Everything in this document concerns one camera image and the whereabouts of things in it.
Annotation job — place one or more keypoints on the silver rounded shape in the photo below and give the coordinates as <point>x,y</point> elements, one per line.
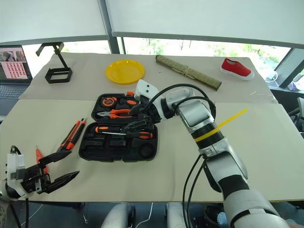
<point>175,216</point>
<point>118,216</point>

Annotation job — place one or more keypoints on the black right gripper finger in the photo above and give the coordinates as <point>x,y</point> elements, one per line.
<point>139,110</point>
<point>139,126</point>

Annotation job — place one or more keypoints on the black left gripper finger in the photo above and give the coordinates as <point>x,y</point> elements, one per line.
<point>63,181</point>
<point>55,156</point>

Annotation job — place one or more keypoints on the orange black utility knife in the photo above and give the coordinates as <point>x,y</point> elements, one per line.
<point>73,135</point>

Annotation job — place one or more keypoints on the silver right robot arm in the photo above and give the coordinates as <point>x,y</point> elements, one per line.
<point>237,166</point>

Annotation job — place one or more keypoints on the dark grey laptop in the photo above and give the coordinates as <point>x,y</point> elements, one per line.
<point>13,91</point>

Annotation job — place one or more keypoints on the black plastic tool case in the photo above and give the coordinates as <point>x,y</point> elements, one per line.
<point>118,154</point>

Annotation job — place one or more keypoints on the orange black tape measure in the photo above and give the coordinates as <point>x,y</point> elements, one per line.
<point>108,101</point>

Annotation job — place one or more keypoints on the black chair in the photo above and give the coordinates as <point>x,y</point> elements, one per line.
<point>297,114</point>

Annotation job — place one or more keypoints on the yellow zip tie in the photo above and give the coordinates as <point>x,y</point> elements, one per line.
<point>234,116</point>

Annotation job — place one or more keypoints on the rolled bamboo mat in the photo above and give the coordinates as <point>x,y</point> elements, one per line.
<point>187,72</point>

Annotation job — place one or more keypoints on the white roller blind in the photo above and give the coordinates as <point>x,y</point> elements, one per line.
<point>47,19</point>
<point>202,16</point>

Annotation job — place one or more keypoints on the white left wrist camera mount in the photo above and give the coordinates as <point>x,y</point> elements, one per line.
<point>12,166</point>

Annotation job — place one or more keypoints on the dark window side pillar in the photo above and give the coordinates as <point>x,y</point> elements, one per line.
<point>288,69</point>

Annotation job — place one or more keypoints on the yellow plastic plate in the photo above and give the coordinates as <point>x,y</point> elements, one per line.
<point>124,72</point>

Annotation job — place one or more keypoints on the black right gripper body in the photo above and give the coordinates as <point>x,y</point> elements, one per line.
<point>152,114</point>

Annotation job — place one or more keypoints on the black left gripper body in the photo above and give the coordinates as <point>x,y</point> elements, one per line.
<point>33,178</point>

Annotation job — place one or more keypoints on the dark grey window mullion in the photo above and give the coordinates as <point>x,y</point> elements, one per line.
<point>117,45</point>

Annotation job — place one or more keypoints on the orange voltage tester pen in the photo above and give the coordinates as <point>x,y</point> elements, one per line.
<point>38,154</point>

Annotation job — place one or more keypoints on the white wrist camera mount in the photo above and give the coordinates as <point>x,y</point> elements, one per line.
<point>145,89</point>
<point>12,166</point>

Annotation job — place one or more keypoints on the red canvas shoe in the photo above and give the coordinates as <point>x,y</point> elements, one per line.
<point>235,67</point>

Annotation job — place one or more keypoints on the beige table cover sheet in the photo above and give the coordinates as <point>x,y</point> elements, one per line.
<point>142,180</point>
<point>90,90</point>

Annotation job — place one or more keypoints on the black headphone stand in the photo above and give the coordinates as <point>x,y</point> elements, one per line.
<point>58,81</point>

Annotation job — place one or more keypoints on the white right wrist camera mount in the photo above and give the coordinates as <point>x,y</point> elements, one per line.
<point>145,89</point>

